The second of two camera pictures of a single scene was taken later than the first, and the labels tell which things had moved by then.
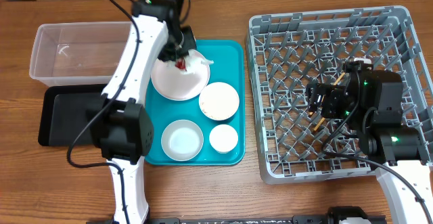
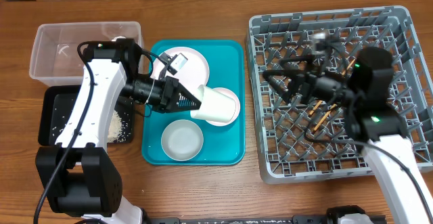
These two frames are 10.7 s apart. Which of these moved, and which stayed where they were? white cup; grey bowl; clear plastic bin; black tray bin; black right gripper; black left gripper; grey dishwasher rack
Moved: white cup; black right gripper; black left gripper
Stayed: black tray bin; clear plastic bin; grey dishwasher rack; grey bowl
